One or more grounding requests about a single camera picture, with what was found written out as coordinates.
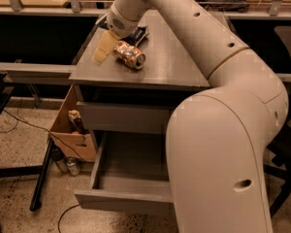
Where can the dark bottle on floor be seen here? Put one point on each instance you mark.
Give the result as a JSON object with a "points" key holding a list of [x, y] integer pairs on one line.
{"points": [[58, 158]]}

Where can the open grey middle drawer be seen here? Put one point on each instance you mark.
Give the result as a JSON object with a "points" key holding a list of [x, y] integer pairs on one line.
{"points": [[129, 175]]}

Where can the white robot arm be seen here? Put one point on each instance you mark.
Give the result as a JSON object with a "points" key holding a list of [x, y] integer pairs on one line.
{"points": [[215, 139]]}

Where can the blue chip bag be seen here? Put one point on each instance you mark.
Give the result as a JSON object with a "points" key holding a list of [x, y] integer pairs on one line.
{"points": [[138, 35]]}

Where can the clear bottle on floor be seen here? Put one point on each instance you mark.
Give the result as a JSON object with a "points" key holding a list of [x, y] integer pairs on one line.
{"points": [[73, 166]]}

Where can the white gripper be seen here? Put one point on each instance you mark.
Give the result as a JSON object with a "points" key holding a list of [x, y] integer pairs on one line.
{"points": [[120, 24]]}

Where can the closed grey upper drawer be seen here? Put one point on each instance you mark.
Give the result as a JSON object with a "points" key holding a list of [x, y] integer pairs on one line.
{"points": [[124, 117]]}

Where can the snack bag in box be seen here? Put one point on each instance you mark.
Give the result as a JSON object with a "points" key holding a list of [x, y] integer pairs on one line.
{"points": [[75, 117]]}

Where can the black table leg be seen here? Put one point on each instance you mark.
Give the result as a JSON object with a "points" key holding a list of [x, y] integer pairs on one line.
{"points": [[35, 202]]}

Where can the crushed orange soda can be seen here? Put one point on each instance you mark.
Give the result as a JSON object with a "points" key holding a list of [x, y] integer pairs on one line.
{"points": [[130, 55]]}

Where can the cardboard box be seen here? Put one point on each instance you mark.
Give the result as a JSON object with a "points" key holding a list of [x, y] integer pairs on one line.
{"points": [[67, 137]]}

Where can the black office chair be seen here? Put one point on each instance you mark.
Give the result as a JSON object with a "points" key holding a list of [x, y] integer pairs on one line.
{"points": [[281, 145]]}

